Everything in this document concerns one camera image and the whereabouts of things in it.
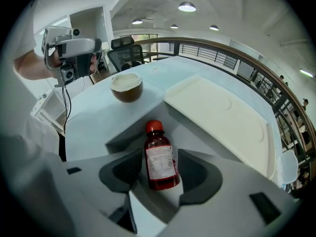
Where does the person's left hand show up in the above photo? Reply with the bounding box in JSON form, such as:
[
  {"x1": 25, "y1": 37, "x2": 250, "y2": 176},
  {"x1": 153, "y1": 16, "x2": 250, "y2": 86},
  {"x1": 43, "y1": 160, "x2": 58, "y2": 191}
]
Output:
[{"x1": 49, "y1": 47, "x2": 99, "y2": 72}]

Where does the ceiling tube light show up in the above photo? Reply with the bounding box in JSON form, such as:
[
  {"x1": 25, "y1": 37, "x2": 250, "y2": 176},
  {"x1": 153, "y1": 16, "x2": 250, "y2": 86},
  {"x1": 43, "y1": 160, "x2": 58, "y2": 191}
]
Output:
[{"x1": 299, "y1": 69, "x2": 315, "y2": 79}]

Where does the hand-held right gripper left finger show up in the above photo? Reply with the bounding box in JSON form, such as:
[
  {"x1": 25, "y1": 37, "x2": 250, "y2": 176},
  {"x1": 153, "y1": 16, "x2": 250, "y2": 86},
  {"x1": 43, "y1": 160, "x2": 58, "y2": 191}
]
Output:
[{"x1": 63, "y1": 148, "x2": 143, "y2": 218}]

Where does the white shelf unit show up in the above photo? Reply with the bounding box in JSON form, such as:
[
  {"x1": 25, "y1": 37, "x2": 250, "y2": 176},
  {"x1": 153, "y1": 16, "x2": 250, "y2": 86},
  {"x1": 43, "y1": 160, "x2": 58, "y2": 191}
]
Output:
[{"x1": 30, "y1": 89, "x2": 68, "y2": 134}]

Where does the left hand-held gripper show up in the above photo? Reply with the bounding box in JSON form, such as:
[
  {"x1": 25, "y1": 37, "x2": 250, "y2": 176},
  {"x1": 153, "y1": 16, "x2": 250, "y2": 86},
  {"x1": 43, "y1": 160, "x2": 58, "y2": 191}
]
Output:
[{"x1": 41, "y1": 26, "x2": 103, "y2": 88}]

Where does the black office chair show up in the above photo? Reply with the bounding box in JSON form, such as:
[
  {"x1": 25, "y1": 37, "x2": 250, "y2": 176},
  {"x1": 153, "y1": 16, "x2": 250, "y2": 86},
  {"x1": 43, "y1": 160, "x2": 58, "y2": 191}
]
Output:
[{"x1": 107, "y1": 36, "x2": 145, "y2": 73}]

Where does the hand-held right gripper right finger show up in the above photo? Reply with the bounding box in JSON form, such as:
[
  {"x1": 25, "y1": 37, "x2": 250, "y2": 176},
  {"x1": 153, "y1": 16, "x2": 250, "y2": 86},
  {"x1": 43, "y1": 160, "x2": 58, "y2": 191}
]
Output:
[{"x1": 158, "y1": 148, "x2": 303, "y2": 237}]

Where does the small red bottle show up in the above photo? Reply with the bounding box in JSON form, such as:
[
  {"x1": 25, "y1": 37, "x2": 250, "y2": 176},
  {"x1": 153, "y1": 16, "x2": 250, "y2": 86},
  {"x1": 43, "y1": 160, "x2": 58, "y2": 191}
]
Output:
[{"x1": 144, "y1": 120, "x2": 181, "y2": 191}]

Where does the brown bowl with cream inside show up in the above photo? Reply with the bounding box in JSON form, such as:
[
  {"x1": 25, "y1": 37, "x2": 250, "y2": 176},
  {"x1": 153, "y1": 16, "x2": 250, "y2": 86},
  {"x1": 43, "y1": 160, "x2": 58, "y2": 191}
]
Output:
[{"x1": 110, "y1": 72, "x2": 144, "y2": 103}]

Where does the person's left forearm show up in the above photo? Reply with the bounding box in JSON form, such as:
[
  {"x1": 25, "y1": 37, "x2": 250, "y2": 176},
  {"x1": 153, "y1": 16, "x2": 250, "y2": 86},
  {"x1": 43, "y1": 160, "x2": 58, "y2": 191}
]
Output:
[{"x1": 13, "y1": 49, "x2": 59, "y2": 80}]

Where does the large dark pendant lamp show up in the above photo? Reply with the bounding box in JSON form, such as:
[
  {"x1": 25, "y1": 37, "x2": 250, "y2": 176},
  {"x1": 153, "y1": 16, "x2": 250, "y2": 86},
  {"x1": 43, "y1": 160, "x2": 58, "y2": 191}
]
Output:
[{"x1": 178, "y1": 1, "x2": 197, "y2": 12}]

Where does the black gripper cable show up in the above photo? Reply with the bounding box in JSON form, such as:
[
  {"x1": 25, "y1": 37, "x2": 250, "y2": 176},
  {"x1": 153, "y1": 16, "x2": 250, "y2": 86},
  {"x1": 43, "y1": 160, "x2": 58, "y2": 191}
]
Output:
[{"x1": 61, "y1": 84, "x2": 73, "y2": 136}]

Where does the person's white shirt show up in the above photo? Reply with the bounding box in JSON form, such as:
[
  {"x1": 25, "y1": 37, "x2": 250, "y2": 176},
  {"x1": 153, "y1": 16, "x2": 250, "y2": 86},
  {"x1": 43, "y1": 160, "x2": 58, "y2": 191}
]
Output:
[{"x1": 0, "y1": 0, "x2": 75, "y2": 237}]

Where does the wooden railing with metal bars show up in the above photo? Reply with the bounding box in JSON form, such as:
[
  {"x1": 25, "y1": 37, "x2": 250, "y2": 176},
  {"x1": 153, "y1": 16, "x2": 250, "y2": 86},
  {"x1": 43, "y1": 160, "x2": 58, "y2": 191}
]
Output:
[{"x1": 134, "y1": 37, "x2": 316, "y2": 199}]

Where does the white chair back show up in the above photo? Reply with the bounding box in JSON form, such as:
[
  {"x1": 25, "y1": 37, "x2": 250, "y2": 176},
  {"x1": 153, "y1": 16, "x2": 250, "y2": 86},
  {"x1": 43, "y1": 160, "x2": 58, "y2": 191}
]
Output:
[{"x1": 279, "y1": 149, "x2": 300, "y2": 185}]

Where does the cream plastic tray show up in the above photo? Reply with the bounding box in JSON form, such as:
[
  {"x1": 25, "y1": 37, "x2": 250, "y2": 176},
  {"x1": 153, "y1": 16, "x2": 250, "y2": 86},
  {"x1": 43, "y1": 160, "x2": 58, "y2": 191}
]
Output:
[{"x1": 162, "y1": 73, "x2": 276, "y2": 180}]

